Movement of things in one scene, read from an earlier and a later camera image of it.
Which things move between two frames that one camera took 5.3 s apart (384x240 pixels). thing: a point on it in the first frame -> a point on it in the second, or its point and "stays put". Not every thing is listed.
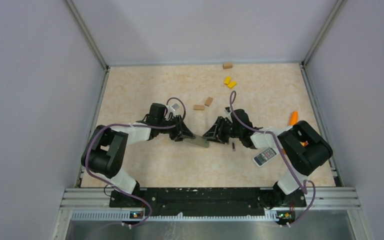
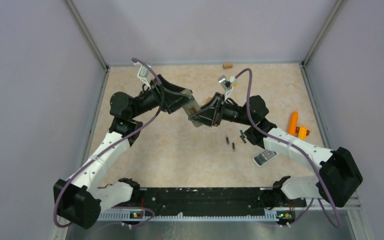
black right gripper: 215,133 -> 206,115
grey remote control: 199,141 -> 192,108
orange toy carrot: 294,118 stays put
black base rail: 207,202 stays put
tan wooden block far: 227,65 stays put
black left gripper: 181,132 -> 170,101
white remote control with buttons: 264,156 stays put
